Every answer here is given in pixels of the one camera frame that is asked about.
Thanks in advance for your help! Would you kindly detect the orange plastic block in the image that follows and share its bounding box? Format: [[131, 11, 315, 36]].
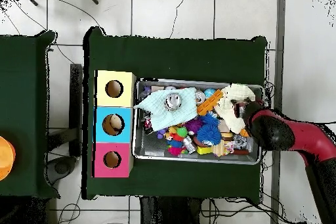
[[196, 89, 224, 116]]

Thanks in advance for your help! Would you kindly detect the blue globe ball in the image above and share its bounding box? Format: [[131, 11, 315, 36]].
[[203, 87, 217, 99]]

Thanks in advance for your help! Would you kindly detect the dark green side table cloth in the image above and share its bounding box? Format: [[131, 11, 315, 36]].
[[0, 30, 60, 199]]

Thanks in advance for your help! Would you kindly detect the purple spiky ball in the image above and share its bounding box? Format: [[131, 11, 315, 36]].
[[184, 117, 204, 134]]

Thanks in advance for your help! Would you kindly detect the wooden box with three holes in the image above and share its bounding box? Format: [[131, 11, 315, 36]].
[[93, 70, 137, 179]]

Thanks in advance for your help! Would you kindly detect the small blue spiky ball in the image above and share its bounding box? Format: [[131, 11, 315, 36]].
[[200, 112, 221, 127]]

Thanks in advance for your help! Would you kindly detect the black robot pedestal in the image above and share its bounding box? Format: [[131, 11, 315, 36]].
[[140, 196, 203, 224]]

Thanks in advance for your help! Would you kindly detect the cream knitted cloth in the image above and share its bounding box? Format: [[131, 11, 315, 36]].
[[213, 83, 257, 135]]

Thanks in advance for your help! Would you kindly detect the crushed silver can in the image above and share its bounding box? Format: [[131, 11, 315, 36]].
[[164, 93, 182, 111]]

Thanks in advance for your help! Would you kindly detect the large blue spiky ball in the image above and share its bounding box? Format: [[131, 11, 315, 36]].
[[196, 123, 222, 146]]

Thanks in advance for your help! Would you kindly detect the silver mesh bin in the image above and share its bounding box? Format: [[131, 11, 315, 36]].
[[132, 78, 264, 166]]

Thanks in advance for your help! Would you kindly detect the orange round object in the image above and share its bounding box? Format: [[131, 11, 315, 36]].
[[0, 135, 16, 182]]

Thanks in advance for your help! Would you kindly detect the mint knitted cloth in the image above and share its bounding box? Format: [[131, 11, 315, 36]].
[[133, 87, 199, 132]]

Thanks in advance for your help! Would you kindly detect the silver soda can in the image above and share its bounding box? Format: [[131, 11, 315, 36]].
[[195, 89, 206, 104]]

